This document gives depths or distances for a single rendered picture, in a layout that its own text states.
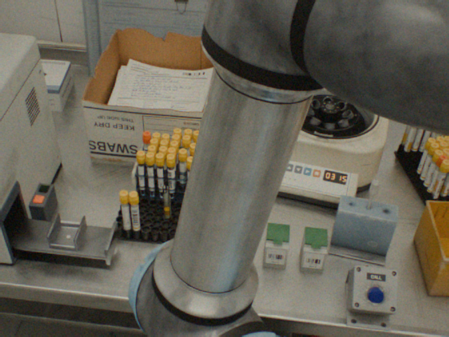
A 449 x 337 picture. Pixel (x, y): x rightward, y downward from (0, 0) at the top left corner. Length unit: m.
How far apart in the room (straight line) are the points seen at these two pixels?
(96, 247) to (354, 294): 0.44
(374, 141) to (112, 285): 0.55
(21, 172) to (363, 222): 0.60
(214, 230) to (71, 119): 0.88
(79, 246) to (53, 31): 0.66
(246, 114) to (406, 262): 0.72
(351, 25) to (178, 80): 1.05
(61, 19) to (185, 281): 1.02
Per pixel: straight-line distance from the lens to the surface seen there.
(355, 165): 1.18
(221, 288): 0.62
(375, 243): 1.10
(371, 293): 0.99
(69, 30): 1.54
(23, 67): 1.07
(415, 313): 1.08
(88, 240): 1.07
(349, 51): 0.36
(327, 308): 1.04
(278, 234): 1.04
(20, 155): 1.08
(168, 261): 0.64
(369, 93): 0.37
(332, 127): 1.21
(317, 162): 1.18
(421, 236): 1.14
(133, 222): 1.08
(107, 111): 1.19
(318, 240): 1.04
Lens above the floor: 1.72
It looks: 43 degrees down
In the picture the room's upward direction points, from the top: 2 degrees clockwise
